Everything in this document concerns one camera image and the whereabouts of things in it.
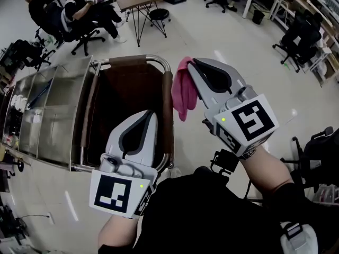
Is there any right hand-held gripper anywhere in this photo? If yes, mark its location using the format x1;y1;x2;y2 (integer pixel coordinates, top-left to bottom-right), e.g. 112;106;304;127
186;57;280;159

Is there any black trash can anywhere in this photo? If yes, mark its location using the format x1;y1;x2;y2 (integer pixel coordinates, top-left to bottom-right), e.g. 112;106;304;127
251;9;266;25

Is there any pink cloth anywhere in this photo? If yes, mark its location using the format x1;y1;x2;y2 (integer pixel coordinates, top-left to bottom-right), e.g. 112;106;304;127
171;56;198;122

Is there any clear plastic storage box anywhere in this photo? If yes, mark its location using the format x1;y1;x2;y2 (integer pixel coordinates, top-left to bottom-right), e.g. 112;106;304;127
315;186;339;205

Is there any silver wristwatch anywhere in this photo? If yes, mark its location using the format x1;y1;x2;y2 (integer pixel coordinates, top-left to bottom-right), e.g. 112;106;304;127
238;146;258;160

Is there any grey chest harness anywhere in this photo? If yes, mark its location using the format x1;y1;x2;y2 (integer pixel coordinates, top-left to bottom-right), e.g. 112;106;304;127
279;221;318;254

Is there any black round stool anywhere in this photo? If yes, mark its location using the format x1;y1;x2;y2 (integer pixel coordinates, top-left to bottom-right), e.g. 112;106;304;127
148;8;171;39

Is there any stainless steel cart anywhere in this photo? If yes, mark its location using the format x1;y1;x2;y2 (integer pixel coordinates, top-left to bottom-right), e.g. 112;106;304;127
0;53;176;173

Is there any person's right forearm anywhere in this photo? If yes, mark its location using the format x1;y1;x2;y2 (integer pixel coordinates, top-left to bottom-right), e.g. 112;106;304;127
239;146;295;198

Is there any dark blue plastic tool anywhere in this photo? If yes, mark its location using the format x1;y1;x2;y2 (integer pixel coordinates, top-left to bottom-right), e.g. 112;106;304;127
25;78;54;110

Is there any person's black shirt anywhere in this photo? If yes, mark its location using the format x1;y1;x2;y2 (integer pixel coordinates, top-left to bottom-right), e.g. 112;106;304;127
97;167;339;254

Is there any brown cart bag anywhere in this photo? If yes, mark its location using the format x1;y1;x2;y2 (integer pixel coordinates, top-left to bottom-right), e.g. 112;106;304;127
79;54;175;169

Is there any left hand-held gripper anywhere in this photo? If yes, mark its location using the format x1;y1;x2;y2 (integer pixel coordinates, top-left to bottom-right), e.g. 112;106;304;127
89;110;159;220

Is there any person's white shoe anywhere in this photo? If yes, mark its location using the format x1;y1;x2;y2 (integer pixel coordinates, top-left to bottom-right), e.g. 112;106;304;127
161;167;183;179

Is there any black chest mount bracket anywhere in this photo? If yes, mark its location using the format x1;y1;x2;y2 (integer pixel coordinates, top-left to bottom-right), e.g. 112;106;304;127
210;149;240;178

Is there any person's left forearm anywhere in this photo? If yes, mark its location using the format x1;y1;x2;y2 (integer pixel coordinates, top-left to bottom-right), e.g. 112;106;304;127
97;214;140;248

